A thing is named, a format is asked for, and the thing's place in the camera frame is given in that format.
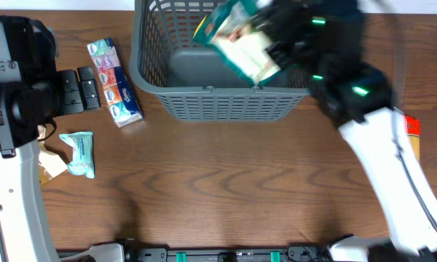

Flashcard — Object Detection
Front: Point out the Kleenex tissue multipack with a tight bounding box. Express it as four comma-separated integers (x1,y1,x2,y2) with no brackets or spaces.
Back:
87,38,143,127

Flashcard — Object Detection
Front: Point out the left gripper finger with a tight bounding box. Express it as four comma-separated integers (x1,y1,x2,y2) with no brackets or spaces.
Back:
81,80,101,110
77,66,95,82

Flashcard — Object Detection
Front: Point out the green coffee bean bag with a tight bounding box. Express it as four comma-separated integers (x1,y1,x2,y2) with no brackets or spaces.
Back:
194,0,281,86

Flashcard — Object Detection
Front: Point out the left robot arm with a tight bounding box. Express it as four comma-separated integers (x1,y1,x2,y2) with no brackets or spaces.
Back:
0,16,101,261

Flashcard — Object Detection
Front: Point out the beige crumpled snack bag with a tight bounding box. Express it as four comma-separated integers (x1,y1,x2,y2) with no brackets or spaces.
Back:
38,125,67,186

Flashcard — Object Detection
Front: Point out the grey plastic basket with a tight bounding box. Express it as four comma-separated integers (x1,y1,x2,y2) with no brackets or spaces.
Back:
129,0,309,121

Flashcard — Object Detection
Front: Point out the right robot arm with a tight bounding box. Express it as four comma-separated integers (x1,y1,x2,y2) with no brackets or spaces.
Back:
253,1,437,261

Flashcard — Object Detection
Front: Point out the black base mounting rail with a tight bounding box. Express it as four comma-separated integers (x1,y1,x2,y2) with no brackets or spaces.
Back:
58,239,332,262

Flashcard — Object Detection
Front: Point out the teal wet wipes pack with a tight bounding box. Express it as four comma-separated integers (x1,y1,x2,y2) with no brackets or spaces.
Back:
59,132,95,179

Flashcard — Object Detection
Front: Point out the San Remo spaghetti packet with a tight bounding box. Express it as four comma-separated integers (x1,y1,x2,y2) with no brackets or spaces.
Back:
405,116,421,162

